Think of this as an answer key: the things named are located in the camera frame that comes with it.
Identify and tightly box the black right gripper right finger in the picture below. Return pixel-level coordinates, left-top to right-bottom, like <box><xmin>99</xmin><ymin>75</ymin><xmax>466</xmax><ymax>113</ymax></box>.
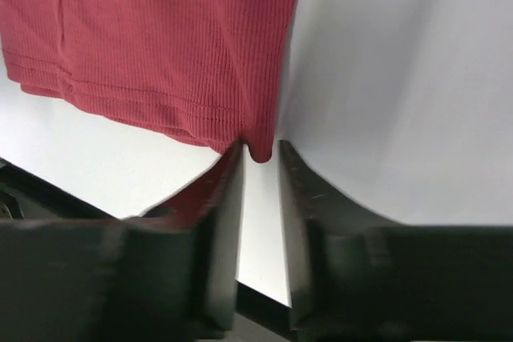
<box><xmin>279</xmin><ymin>140</ymin><xmax>512</xmax><ymax>341</ymax></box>

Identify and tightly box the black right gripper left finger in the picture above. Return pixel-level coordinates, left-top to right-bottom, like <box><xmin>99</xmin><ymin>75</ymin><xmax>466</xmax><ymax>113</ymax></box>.
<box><xmin>1</xmin><ymin>142</ymin><xmax>244</xmax><ymax>341</ymax></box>

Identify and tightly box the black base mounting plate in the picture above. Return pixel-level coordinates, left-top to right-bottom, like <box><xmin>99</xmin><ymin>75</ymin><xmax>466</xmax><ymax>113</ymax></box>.
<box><xmin>0</xmin><ymin>157</ymin><xmax>292</xmax><ymax>331</ymax></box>

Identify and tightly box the red tank top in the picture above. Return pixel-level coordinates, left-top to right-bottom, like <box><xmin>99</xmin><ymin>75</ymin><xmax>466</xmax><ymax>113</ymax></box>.
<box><xmin>1</xmin><ymin>0</ymin><xmax>296</xmax><ymax>163</ymax></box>

